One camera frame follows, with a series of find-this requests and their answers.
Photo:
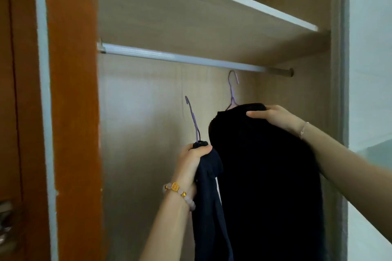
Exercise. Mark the person's left hand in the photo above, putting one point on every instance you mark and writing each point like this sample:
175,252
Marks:
189,164

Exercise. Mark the person's right hand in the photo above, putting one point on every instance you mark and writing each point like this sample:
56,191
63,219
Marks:
277,117

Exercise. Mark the person's right thumb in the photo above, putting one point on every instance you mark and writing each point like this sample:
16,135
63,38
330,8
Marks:
256,113

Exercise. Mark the person's left thumb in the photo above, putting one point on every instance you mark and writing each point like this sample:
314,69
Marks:
202,151

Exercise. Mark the purple clothes hanger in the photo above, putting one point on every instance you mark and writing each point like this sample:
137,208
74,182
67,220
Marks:
232,89
193,120

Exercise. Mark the dark navy garment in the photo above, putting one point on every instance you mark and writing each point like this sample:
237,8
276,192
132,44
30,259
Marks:
208,208

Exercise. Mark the black garment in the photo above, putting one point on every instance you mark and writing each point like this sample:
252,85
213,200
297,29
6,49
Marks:
266,184

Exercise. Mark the person's left forearm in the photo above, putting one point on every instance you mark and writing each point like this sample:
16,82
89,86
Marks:
164,228

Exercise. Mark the person's right forearm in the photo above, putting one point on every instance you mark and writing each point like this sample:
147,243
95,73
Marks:
352,169

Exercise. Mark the beige wooden wardrobe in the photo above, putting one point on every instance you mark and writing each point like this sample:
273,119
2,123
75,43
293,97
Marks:
144,135

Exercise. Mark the silver metal closet rod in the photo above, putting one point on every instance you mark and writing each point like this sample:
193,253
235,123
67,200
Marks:
196,58

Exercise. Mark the wooden wardrobe shelf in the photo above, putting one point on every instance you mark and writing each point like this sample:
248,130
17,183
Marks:
214,10

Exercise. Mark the orange wooden wardrobe door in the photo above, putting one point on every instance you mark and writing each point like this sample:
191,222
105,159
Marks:
75,111

